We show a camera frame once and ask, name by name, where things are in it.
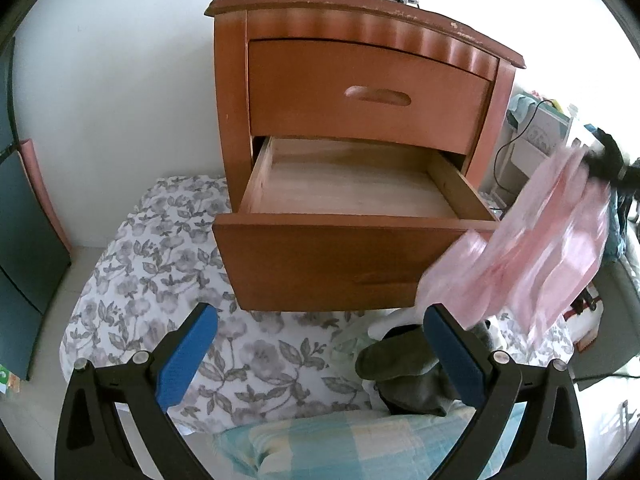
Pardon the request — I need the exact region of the grey chair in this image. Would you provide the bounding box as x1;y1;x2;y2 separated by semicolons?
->
570;255;640;381

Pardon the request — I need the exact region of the pink board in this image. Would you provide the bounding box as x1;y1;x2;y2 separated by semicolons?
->
20;139;73;251

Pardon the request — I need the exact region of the grey sock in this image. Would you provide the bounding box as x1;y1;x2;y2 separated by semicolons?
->
355;320;493;416

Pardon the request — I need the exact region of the wooden drawer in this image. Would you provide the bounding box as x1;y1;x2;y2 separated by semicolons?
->
246;37;501;156
211;135;501;313

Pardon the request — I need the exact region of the green box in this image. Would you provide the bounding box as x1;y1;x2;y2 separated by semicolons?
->
0;362;23;393

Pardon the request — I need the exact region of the white side table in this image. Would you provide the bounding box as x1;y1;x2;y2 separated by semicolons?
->
492;92;571;211

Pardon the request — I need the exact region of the pink garment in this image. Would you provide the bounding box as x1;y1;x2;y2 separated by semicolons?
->
415;147;613;346

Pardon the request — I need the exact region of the blue yellow plaid sheet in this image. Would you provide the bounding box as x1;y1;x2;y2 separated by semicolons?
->
212;407;506;480

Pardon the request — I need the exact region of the dark green cabinet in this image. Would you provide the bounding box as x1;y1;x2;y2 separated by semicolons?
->
0;35;73;381

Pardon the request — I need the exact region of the floral blanket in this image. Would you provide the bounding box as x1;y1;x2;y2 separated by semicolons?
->
60;175;573;436

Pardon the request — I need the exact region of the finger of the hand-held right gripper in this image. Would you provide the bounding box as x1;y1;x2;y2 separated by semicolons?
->
585;130;628;182

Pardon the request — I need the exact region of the pale sheer garment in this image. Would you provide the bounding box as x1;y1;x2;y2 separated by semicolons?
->
330;317;381;361

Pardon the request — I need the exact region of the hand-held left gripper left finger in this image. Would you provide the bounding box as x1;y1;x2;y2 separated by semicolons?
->
55;302;219;480

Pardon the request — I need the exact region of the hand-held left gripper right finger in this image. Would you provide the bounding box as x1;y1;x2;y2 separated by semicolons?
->
422;302;587;480

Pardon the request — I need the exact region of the wooden nightstand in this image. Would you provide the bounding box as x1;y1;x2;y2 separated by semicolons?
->
204;0;528;241

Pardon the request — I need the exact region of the black power cable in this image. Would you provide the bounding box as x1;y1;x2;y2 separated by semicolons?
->
492;100;556;196

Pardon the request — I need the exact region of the white garment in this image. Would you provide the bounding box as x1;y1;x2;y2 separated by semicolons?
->
367;307;426;338

